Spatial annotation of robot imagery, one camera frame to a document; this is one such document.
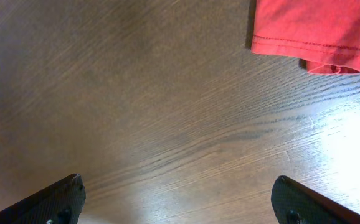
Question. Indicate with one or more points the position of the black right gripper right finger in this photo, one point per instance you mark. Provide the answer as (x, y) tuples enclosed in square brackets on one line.
[(294, 203)]

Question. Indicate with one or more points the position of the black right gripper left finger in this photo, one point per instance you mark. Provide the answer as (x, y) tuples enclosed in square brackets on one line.
[(59, 203)]

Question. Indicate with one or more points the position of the red soccer t-shirt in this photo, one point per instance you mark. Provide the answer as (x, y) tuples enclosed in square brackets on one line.
[(323, 33)]

